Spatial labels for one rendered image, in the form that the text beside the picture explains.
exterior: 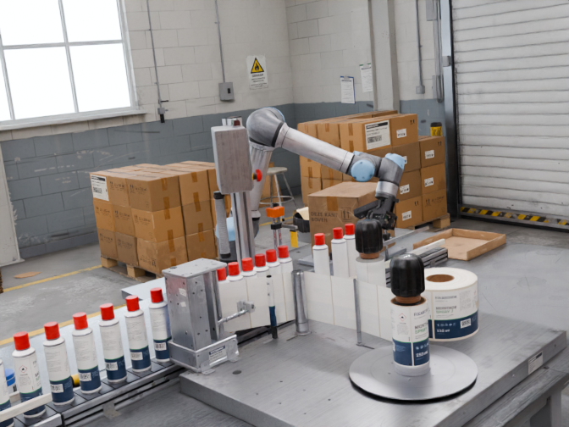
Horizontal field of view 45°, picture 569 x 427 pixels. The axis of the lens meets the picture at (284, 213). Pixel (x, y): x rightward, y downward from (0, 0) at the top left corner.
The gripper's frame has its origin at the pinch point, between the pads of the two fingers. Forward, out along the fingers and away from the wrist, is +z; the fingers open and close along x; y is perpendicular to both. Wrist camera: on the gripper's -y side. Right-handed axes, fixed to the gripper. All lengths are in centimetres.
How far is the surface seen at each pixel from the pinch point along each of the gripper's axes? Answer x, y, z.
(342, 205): 8.7, -24.5, -17.2
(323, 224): 11.3, -34.2, -8.9
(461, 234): 71, -8, -26
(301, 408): -69, 51, 51
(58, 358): -104, 3, 57
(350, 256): -8.8, 1.4, 5.2
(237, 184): -64, -1, -1
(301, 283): -50, 21, 22
